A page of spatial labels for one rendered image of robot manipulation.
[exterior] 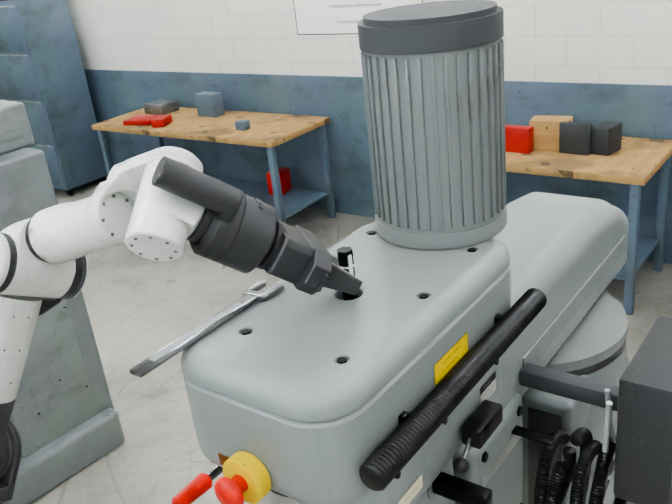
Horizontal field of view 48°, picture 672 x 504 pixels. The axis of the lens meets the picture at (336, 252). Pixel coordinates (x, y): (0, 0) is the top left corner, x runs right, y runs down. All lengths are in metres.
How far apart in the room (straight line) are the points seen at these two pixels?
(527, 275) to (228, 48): 5.82
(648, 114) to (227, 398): 4.54
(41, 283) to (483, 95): 0.63
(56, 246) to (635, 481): 0.85
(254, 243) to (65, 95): 7.45
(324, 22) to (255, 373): 5.46
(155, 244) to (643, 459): 0.73
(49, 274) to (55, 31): 7.25
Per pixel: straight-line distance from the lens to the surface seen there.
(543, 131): 4.90
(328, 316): 0.93
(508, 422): 1.25
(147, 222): 0.83
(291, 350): 0.87
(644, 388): 1.10
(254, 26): 6.68
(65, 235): 0.96
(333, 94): 6.27
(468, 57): 1.01
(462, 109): 1.02
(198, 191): 0.82
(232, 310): 0.96
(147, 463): 3.95
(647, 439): 1.15
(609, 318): 1.58
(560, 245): 1.42
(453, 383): 0.94
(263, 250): 0.87
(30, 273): 1.02
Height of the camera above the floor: 2.33
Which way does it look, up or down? 24 degrees down
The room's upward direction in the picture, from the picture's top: 7 degrees counter-clockwise
